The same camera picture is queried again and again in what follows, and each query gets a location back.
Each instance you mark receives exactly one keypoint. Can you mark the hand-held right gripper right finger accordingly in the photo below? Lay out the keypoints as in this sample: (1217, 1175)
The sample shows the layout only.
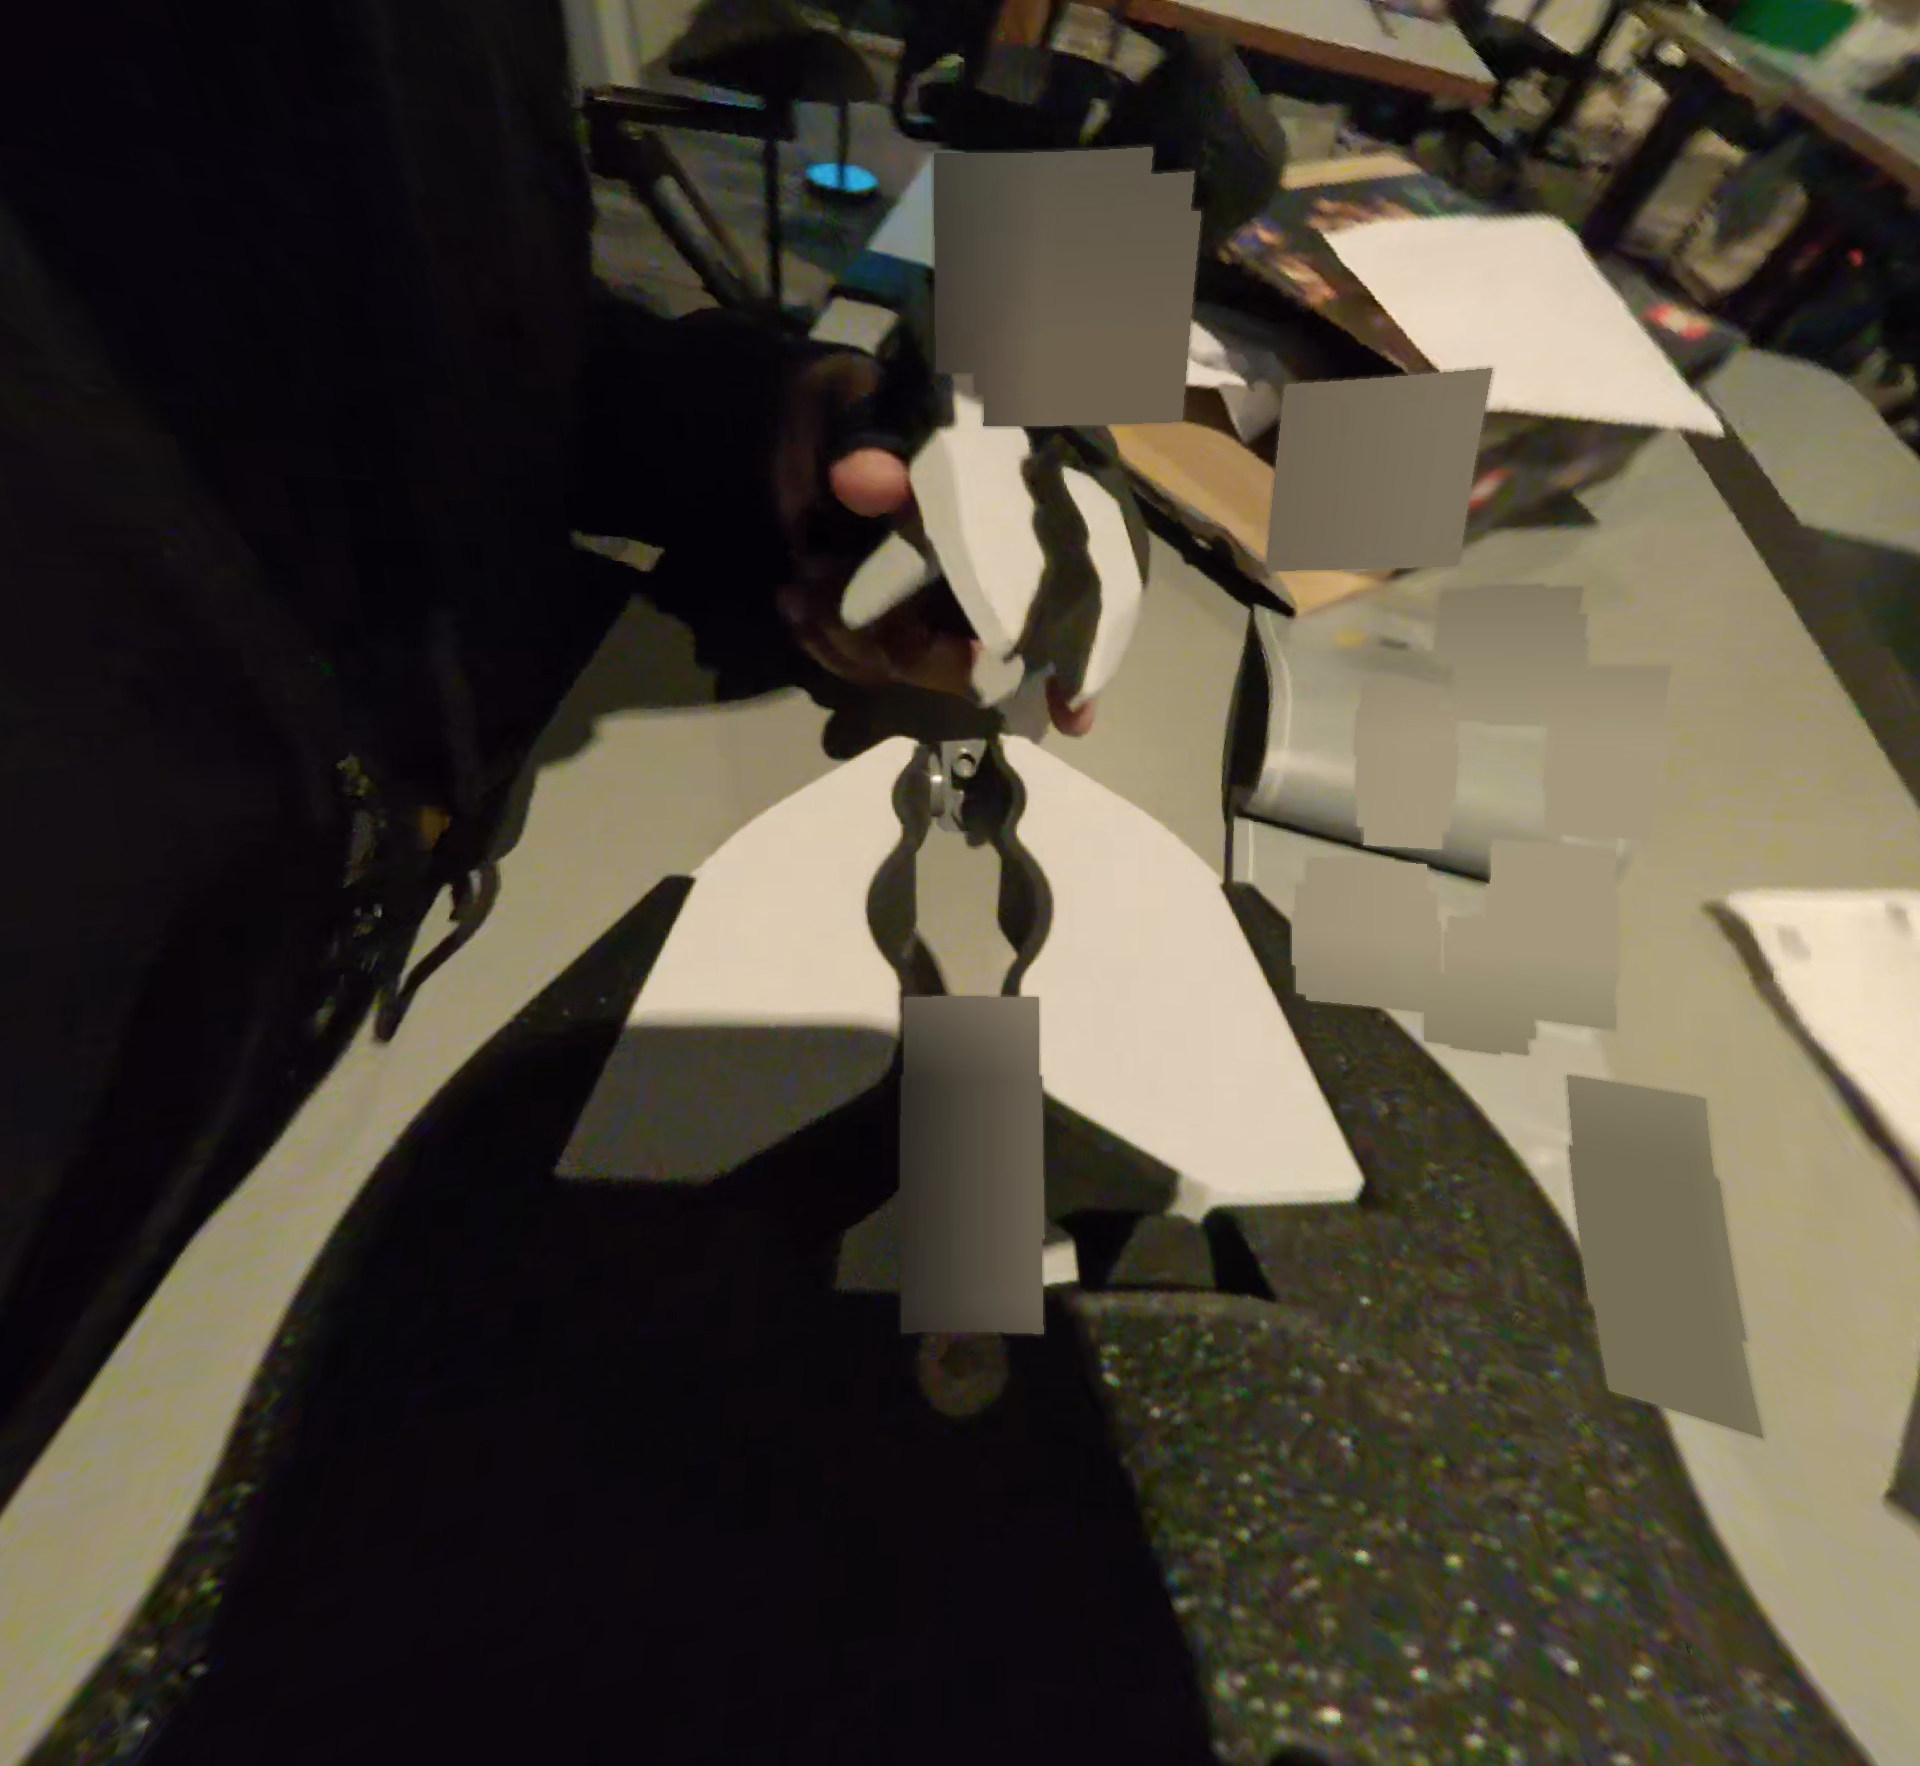
(1170, 987)

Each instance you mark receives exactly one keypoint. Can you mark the green storage box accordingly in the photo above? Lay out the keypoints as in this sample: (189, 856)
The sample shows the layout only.
(1809, 10)

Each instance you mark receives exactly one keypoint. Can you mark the person's black jacket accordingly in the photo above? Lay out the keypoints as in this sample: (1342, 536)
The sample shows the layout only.
(227, 445)

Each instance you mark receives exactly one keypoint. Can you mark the grey desk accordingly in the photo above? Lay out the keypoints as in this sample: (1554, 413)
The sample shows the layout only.
(1800, 597)

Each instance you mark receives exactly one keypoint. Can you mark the small dark grey toy brick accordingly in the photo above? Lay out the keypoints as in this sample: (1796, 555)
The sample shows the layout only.
(949, 785)

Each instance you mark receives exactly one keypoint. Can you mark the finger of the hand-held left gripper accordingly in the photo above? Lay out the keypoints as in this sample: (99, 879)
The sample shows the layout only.
(1117, 597)
(975, 536)

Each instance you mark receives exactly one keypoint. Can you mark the crumpled white paper bags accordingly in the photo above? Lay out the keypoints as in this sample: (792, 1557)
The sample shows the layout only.
(1846, 987)

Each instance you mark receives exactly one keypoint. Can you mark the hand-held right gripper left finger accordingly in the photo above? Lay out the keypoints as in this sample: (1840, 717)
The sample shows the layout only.
(752, 940)

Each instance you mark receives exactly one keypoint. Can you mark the long office table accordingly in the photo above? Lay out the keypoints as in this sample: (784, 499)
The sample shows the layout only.
(1771, 116)

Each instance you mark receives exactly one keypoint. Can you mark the open cardboard toy box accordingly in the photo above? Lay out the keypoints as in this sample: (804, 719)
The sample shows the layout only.
(1502, 281)

